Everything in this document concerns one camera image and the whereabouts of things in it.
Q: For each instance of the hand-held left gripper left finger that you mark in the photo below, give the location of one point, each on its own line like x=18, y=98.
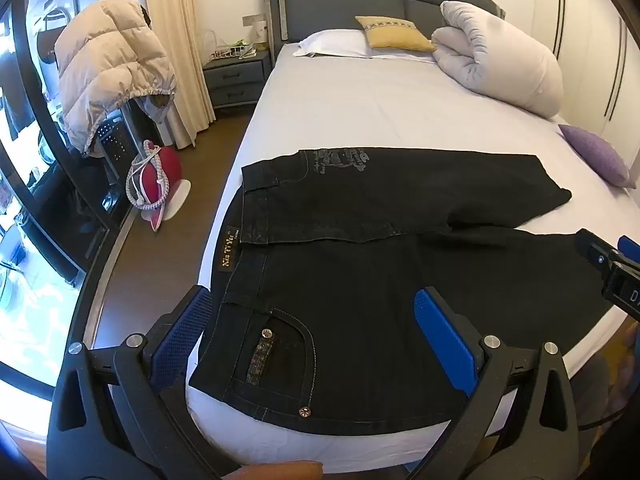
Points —
x=180, y=340

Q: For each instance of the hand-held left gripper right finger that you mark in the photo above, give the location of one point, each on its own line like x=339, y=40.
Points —
x=445, y=340

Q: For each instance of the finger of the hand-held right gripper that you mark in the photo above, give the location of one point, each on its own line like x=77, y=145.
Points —
x=631, y=249
x=592, y=252

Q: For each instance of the black denim pants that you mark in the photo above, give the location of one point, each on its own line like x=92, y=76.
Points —
x=350, y=285

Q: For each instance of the purple cushion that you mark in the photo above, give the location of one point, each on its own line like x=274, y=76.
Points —
x=597, y=155

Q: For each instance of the person's trouser leg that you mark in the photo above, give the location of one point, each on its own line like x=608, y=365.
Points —
x=592, y=390

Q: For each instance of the glass sliding door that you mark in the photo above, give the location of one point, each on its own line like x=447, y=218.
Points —
x=35, y=210

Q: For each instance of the black perforated chair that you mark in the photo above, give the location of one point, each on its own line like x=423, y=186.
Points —
x=117, y=147

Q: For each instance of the rolled white duvet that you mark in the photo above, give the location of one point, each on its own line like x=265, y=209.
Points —
x=505, y=55

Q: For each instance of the white wardrobe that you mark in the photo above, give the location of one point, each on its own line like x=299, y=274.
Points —
x=590, y=35

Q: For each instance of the bed with white sheet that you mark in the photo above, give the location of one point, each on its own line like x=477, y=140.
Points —
x=375, y=110

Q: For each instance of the grey nightstand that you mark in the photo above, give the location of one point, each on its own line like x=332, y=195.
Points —
x=235, y=80

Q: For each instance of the beige puffer jacket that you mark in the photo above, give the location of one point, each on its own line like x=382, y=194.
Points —
x=110, y=60

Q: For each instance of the yellow patterned cushion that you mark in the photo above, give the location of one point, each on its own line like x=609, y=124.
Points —
x=395, y=32

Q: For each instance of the white pillow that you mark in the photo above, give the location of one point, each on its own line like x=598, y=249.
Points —
x=335, y=42

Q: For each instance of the white cup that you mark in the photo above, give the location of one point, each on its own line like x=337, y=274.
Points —
x=260, y=31

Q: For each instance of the cream curtain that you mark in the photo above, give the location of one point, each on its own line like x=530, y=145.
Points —
x=175, y=20

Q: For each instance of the grey padded headboard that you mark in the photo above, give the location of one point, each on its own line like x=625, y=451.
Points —
x=340, y=5

